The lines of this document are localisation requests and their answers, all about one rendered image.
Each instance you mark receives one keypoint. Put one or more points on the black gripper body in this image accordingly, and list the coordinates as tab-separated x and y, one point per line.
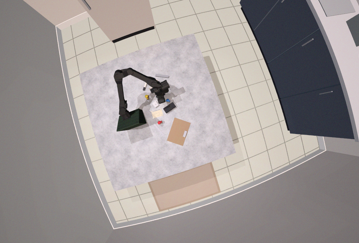
160	96

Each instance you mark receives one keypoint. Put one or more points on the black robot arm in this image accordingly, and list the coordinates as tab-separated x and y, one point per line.
120	74

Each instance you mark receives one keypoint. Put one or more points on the beige card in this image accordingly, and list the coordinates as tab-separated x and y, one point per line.
157	113

